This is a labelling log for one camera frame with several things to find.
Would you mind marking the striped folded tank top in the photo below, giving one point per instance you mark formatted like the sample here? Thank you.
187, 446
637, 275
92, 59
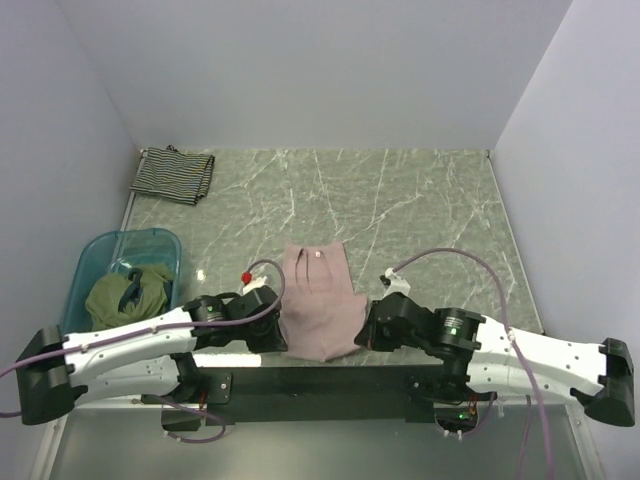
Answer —
172, 175

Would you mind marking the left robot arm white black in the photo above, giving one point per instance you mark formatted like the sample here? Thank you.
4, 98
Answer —
57, 372

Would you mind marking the blue plastic basket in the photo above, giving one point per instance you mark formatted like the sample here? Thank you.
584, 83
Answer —
117, 252

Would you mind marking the green tank top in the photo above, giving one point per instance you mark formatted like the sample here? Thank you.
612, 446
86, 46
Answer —
142, 293

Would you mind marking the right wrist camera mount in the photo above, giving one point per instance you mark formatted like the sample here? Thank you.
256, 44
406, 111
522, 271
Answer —
394, 283

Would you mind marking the pink tank top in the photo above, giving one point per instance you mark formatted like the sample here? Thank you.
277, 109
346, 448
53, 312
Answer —
321, 313

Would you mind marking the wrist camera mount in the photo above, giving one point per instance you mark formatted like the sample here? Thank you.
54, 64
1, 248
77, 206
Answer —
394, 283
251, 282

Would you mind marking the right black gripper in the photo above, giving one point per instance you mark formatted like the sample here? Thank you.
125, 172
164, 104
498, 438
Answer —
371, 336

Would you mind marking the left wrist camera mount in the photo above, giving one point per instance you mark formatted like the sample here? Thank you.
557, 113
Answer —
251, 282

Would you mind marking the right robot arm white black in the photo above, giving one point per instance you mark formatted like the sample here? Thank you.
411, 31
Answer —
481, 360

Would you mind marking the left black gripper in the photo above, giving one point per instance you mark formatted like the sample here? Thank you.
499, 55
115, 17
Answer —
273, 340

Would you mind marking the aluminium rail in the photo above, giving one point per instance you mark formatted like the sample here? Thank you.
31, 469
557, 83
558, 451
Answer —
95, 440

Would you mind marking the black base beam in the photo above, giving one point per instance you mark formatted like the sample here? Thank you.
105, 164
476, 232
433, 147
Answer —
273, 394

